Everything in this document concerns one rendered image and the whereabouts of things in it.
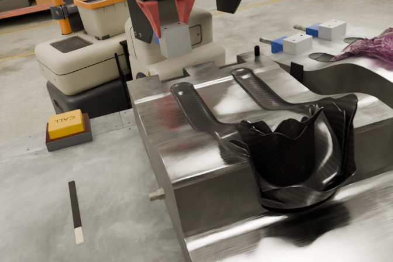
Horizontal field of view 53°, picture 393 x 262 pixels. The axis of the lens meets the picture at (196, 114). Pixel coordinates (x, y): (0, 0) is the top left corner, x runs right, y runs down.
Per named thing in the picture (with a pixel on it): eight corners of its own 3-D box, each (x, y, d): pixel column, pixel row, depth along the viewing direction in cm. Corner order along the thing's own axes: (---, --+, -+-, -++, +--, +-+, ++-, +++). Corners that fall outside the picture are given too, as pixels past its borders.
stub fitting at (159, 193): (164, 194, 52) (149, 198, 52) (161, 184, 51) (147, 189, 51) (166, 200, 51) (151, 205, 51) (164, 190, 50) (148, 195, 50)
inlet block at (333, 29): (286, 40, 97) (286, 18, 94) (301, 34, 99) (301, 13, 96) (330, 52, 87) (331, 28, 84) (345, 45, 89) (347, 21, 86)
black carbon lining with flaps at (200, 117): (167, 96, 69) (157, 44, 64) (252, 75, 72) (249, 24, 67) (248, 236, 39) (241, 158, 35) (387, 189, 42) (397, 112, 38)
